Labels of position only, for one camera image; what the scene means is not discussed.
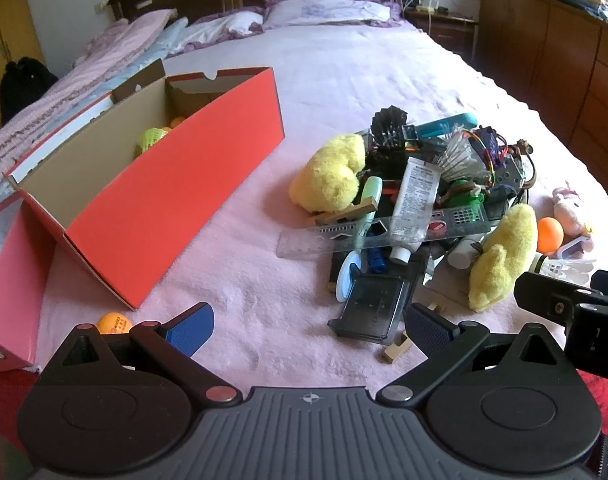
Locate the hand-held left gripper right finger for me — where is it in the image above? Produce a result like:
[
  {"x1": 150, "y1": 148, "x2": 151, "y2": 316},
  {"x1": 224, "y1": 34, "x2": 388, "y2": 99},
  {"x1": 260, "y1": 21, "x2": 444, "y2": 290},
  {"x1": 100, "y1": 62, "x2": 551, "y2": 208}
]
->
[{"x1": 376, "y1": 302, "x2": 577, "y2": 406}]

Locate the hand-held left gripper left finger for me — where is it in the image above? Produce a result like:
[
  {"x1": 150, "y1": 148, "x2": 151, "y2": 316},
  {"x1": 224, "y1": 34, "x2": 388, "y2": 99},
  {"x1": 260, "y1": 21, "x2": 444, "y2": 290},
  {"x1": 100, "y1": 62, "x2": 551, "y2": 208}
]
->
[{"x1": 39, "y1": 302, "x2": 242, "y2": 406}]

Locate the light blue disc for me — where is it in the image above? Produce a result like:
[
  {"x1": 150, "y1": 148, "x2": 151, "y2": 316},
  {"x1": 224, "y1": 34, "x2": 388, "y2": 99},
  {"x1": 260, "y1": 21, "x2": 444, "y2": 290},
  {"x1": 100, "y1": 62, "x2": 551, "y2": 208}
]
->
[{"x1": 334, "y1": 254, "x2": 362, "y2": 302}]

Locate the red cardboard box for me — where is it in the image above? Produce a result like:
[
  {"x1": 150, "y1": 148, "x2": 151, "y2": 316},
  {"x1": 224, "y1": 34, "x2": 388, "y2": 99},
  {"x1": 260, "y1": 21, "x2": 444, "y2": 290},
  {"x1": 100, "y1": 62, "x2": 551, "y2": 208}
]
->
[{"x1": 4, "y1": 60, "x2": 287, "y2": 311}]

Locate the transparent ruler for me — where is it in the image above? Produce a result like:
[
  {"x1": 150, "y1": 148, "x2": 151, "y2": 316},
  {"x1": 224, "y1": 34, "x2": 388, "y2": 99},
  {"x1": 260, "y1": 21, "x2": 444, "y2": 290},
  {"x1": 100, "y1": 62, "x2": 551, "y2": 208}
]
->
[{"x1": 276, "y1": 205, "x2": 510, "y2": 259}]

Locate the small wooden block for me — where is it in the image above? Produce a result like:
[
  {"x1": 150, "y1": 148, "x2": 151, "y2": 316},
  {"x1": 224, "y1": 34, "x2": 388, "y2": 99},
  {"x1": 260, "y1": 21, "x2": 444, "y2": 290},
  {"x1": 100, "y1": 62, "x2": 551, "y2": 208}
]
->
[{"x1": 381, "y1": 332, "x2": 410, "y2": 363}]

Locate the slim yellow plush toy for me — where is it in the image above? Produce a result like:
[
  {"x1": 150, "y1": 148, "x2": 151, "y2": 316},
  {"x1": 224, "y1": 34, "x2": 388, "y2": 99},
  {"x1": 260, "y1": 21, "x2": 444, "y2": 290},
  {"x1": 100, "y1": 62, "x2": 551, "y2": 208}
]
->
[{"x1": 468, "y1": 204, "x2": 539, "y2": 312}]

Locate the pink plush rabbit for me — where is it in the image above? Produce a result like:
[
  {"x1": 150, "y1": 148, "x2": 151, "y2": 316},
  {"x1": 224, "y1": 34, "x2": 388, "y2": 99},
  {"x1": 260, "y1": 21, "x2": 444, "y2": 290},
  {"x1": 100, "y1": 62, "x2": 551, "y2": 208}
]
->
[{"x1": 551, "y1": 186, "x2": 595, "y2": 253}]

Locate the small white bottle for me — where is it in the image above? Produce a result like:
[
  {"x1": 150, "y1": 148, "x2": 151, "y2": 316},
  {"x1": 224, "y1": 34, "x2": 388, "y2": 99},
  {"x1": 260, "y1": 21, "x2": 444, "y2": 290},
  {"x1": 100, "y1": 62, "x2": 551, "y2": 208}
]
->
[{"x1": 446, "y1": 237, "x2": 480, "y2": 268}]

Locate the green toy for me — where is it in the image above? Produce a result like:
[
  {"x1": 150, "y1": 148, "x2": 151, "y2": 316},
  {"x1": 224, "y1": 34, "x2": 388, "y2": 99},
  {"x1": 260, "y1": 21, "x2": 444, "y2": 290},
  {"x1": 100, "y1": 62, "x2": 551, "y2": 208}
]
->
[{"x1": 436, "y1": 180, "x2": 487, "y2": 221}]

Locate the grey metal plug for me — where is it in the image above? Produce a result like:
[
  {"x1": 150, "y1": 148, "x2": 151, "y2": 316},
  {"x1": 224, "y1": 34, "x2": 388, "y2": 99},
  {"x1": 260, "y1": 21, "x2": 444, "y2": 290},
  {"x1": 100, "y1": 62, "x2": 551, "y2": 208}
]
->
[{"x1": 494, "y1": 152, "x2": 527, "y2": 188}]

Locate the white cream tube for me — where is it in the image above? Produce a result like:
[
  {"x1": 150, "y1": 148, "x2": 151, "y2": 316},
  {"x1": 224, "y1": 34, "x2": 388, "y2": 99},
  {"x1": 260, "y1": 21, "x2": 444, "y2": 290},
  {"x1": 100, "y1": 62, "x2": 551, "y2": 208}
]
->
[{"x1": 389, "y1": 156, "x2": 442, "y2": 263}]

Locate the pale green cylinder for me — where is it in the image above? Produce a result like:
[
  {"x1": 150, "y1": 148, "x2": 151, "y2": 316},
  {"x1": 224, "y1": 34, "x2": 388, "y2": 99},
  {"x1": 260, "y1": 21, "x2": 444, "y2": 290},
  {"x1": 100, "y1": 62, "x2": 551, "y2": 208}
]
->
[{"x1": 354, "y1": 177, "x2": 383, "y2": 256}]

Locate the clear white shuttlecock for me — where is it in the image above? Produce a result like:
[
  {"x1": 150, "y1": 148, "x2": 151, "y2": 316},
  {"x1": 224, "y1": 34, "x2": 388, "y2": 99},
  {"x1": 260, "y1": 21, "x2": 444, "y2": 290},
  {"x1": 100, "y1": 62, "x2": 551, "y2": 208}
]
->
[{"x1": 436, "y1": 132, "x2": 490, "y2": 181}]

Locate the large yellow plush toy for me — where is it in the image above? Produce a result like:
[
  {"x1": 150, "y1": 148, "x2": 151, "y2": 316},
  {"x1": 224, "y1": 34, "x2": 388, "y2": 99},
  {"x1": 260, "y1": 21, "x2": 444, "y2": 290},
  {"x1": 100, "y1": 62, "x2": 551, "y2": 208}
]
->
[{"x1": 289, "y1": 134, "x2": 367, "y2": 213}]

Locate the pink box lid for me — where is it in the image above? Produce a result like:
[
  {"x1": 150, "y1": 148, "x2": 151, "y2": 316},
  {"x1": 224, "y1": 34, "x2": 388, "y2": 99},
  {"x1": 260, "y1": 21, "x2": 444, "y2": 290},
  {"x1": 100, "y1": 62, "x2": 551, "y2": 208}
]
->
[{"x1": 0, "y1": 200, "x2": 55, "y2": 377}]

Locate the yellow green shuttlecock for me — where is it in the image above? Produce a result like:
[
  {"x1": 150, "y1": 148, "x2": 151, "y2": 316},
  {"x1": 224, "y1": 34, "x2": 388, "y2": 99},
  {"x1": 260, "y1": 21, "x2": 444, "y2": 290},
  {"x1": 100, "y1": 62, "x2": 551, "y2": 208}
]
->
[{"x1": 136, "y1": 127, "x2": 167, "y2": 156}]

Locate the teal tube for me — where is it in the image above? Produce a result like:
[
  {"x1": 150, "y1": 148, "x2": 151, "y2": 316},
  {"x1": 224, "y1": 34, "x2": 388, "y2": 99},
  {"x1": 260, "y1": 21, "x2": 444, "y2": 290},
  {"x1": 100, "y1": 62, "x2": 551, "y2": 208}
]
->
[{"x1": 416, "y1": 114, "x2": 480, "y2": 138}]

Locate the red blanket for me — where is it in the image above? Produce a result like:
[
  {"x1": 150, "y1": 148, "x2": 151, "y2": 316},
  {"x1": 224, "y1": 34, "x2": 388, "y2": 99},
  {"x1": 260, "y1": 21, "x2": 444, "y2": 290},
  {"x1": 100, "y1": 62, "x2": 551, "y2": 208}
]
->
[{"x1": 0, "y1": 367, "x2": 608, "y2": 461}]

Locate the black shuttlecock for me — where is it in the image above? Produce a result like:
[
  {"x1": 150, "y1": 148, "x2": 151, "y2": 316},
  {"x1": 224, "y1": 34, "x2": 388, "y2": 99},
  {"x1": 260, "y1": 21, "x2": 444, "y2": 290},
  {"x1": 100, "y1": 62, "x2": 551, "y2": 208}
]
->
[{"x1": 371, "y1": 106, "x2": 417, "y2": 148}]

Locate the wooden cabinet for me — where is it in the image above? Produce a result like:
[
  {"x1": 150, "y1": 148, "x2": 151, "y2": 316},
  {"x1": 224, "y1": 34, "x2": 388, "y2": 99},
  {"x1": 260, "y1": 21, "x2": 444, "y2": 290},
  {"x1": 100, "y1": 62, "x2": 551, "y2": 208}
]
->
[{"x1": 476, "y1": 0, "x2": 608, "y2": 186}]

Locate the pink quilt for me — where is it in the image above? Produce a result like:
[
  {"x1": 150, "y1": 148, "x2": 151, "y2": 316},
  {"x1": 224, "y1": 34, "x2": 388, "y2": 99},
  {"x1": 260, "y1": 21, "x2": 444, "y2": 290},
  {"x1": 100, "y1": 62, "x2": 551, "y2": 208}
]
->
[{"x1": 0, "y1": 10, "x2": 177, "y2": 211}]

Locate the wooden nightstand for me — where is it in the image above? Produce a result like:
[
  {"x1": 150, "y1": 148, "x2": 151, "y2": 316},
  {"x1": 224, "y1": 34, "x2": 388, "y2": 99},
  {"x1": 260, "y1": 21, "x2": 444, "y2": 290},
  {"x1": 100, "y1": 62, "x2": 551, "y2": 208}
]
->
[{"x1": 404, "y1": 7, "x2": 480, "y2": 61}]

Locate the light blue blanket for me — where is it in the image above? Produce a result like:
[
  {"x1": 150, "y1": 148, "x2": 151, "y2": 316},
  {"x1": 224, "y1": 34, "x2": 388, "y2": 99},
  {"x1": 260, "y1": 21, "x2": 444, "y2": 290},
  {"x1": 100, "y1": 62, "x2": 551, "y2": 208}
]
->
[{"x1": 134, "y1": 16, "x2": 190, "y2": 68}]

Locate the black bag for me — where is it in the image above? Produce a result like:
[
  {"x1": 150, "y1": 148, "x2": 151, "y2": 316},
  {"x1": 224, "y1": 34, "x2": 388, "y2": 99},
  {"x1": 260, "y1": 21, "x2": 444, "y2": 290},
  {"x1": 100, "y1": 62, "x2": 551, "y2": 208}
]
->
[{"x1": 0, "y1": 57, "x2": 60, "y2": 126}]

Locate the white purple pillow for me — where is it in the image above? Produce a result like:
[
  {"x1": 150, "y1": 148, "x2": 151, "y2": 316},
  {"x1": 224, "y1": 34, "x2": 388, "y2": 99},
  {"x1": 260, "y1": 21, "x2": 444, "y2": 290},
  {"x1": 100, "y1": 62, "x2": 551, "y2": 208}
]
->
[
  {"x1": 166, "y1": 7, "x2": 265, "y2": 56},
  {"x1": 263, "y1": 0, "x2": 402, "y2": 31}
]

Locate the yellow wooden wardrobe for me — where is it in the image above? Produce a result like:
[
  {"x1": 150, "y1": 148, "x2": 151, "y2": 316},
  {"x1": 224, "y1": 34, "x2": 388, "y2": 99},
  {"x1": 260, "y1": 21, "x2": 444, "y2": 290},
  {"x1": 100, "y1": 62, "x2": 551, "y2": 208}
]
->
[{"x1": 0, "y1": 0, "x2": 45, "y2": 141}]

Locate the brown cord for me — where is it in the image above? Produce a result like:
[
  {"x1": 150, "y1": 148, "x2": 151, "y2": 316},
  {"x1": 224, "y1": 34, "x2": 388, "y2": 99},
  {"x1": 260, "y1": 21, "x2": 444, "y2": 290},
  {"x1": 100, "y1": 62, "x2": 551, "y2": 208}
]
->
[{"x1": 509, "y1": 140, "x2": 537, "y2": 196}]

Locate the circuit board with wires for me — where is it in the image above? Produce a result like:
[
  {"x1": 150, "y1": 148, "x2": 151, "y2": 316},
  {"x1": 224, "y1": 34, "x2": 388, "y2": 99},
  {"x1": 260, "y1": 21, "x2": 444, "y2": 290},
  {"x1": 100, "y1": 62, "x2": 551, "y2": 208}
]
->
[{"x1": 464, "y1": 125, "x2": 510, "y2": 181}]

